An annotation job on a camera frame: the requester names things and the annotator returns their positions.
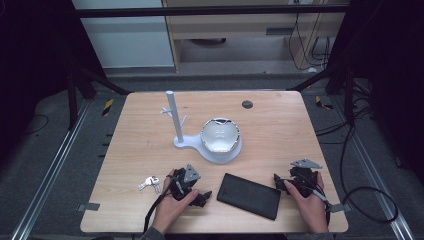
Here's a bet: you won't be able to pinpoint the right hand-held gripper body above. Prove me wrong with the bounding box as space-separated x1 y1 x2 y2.
288 158 324 199

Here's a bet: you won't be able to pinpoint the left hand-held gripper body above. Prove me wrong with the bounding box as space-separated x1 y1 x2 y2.
169 163 202 202

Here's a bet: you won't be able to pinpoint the person's left hand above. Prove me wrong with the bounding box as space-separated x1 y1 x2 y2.
151 168 200 234

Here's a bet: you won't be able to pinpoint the person's right hand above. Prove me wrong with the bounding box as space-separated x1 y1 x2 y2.
283 171 330 234

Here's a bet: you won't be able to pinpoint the silver bunch of keys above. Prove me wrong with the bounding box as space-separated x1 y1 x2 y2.
137 175 162 195

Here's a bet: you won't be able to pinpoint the black wallet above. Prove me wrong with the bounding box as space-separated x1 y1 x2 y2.
216 172 282 221

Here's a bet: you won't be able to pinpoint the white key stand with tray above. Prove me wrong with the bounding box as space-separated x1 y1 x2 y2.
160 90 244 165

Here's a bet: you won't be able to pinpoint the grey tape piece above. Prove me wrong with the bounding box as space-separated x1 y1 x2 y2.
76 201 101 213
326 202 352 214

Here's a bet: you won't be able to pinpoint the grey sleeve of person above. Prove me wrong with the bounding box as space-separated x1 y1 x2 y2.
139 226 167 240

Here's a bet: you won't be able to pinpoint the white bowl with silver rim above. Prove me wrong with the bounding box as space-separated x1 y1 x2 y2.
200 116 242 154

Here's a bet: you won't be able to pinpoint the yellow black floor tape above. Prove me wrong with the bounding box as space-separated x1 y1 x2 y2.
101 98 115 117
314 95 335 111

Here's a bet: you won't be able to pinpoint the dark curtain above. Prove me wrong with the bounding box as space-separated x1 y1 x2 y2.
0 0 105 164
327 0 424 186

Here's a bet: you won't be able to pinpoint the white cabinet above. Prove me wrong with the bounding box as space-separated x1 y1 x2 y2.
71 0 175 70

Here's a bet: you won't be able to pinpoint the wooden desk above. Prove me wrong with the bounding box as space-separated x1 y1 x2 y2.
161 0 352 73

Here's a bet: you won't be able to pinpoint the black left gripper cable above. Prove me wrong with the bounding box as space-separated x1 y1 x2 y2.
142 174 175 235

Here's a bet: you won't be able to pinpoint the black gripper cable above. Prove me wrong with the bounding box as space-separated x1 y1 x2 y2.
142 174 175 235
309 114 400 225

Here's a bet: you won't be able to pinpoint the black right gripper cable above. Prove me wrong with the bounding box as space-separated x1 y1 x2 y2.
309 114 400 225

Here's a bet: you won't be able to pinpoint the black floor cables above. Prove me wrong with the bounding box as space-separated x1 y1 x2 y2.
314 81 379 148

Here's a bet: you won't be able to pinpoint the aluminium floor rail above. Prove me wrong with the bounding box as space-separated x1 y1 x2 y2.
10 99 92 240
332 95 415 240

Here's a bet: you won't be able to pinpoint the black frame strut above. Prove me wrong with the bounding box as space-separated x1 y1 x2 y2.
65 59 132 132
285 61 356 126

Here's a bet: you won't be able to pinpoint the black hanging cables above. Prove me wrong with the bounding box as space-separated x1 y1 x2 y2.
287 12 335 72

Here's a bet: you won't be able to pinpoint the thin black floor cable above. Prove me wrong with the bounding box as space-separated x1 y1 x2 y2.
19 113 50 137

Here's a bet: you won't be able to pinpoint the black horizontal frame bar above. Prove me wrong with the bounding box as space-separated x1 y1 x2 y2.
74 4 352 19

